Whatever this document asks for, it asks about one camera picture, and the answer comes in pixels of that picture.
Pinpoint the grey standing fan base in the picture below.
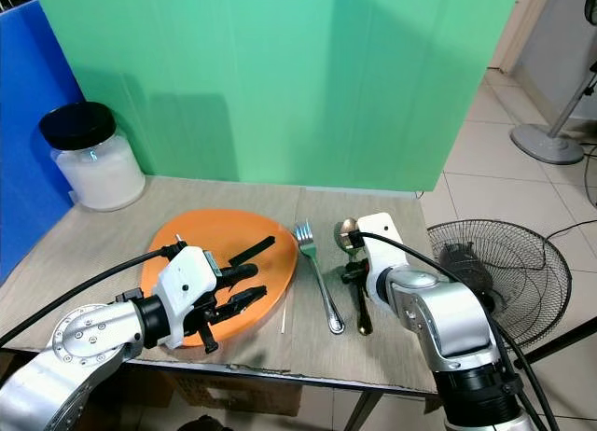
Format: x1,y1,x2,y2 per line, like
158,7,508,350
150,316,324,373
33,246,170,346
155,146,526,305
509,60,597,167

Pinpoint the brown cardboard box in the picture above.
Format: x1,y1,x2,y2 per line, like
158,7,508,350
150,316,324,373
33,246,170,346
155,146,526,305
139,360,286,419

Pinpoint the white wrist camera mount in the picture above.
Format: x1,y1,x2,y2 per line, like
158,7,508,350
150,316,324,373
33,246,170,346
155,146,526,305
356,212,410,303
154,247,224,349

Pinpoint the gold spoon with black handle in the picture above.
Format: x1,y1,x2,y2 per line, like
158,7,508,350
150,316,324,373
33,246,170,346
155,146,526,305
334,217,375,337

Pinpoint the green backdrop board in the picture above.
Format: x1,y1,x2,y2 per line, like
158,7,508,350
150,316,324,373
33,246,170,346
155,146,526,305
29,0,524,194

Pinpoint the orange round plate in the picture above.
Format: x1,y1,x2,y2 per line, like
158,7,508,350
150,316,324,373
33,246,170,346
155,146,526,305
140,208,299,349

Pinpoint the silver metal fork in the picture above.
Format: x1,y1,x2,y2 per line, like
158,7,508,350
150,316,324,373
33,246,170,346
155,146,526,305
292,220,346,336

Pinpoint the beige door frame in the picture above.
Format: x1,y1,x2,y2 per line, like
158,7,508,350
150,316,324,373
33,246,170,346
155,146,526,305
488,0,558,75

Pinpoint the black wire-guard fan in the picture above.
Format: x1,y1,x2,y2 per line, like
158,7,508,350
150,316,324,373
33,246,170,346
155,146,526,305
425,217,573,350

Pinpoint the dark metal table leg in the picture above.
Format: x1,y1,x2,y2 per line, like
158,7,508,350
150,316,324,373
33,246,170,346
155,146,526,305
343,388,385,431

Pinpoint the black pole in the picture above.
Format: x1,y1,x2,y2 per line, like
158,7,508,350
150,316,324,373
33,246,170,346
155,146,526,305
517,317,597,367

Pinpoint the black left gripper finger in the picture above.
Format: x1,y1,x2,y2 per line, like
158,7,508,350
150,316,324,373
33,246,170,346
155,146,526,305
228,235,278,267
222,286,274,326

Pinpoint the black floor cable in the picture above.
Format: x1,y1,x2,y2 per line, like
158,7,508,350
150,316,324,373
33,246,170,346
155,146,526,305
545,218,597,243

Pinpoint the blue partition board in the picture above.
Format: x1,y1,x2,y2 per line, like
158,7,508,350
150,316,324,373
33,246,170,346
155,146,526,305
0,0,87,285

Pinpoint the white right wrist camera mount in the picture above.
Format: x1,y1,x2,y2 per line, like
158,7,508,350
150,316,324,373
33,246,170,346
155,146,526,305
356,212,410,303

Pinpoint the black-lidded jar of white powder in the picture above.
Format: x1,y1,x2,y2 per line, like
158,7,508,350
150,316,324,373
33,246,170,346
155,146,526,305
38,101,147,213

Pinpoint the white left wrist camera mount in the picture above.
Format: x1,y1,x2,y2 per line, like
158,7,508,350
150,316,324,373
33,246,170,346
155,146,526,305
154,247,224,349

